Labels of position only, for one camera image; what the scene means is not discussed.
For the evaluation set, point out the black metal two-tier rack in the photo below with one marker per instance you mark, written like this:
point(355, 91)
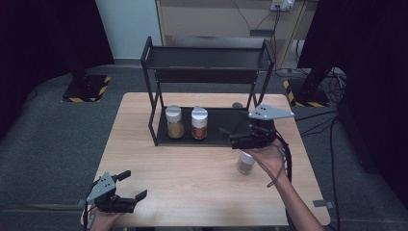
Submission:
point(205, 57)

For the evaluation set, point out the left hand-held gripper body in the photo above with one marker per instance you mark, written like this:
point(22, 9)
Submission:
point(104, 189)

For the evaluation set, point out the spice jar with grey powder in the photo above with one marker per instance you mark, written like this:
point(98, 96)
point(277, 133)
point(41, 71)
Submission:
point(246, 163)

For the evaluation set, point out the small round grey object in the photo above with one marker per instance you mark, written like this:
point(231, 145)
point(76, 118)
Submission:
point(237, 105)

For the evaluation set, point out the black stand with striped base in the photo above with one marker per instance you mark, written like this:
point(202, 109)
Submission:
point(85, 88)
point(306, 93)

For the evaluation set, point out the white power strip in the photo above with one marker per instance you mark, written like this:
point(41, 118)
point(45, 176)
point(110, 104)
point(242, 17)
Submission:
point(282, 5)

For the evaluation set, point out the black curtain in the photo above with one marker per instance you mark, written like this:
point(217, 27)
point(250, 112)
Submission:
point(38, 38)
point(369, 64)

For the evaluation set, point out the person's left hand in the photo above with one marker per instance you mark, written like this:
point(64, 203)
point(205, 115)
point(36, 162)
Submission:
point(102, 221)

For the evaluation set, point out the spice jar with red powder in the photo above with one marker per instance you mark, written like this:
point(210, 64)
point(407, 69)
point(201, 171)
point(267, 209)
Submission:
point(199, 123)

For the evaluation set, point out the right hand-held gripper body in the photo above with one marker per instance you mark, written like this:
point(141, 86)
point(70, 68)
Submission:
point(269, 113)

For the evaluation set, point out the person's right hand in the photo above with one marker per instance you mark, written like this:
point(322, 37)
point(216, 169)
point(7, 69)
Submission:
point(272, 160)

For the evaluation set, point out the grey tape strip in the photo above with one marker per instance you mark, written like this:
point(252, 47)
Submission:
point(322, 203)

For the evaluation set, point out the spice jar with tan powder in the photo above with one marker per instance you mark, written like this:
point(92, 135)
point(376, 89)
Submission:
point(175, 122)

